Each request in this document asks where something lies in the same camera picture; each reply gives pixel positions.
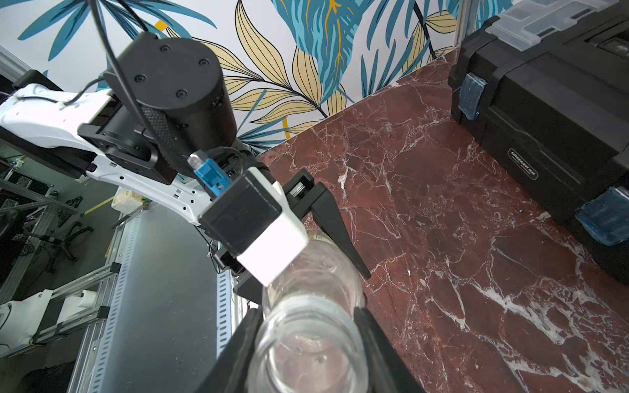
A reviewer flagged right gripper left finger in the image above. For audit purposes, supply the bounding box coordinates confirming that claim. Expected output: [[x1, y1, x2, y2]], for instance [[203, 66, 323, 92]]
[[194, 309, 264, 393]]

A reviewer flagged small clear bottle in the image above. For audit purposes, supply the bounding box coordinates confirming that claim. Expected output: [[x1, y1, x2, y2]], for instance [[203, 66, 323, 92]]
[[247, 230, 369, 392]]

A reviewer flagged aluminium front rail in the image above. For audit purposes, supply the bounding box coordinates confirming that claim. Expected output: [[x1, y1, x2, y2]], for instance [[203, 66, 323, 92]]
[[29, 205, 252, 393]]

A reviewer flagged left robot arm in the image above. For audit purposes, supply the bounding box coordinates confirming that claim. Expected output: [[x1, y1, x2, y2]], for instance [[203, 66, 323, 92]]
[[1, 33, 306, 304]]

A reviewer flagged black plastic toolbox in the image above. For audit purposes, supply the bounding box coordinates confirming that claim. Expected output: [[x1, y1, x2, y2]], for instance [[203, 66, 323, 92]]
[[449, 1, 628, 283]]

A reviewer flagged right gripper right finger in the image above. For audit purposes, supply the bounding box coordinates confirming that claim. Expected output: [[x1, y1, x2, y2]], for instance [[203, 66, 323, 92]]
[[354, 307, 425, 393]]

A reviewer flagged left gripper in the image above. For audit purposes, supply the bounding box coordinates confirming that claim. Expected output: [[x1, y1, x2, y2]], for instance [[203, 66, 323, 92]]
[[214, 169, 371, 305]]

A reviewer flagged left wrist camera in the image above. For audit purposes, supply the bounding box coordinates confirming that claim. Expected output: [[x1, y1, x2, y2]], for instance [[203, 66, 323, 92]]
[[188, 147, 282, 260]]

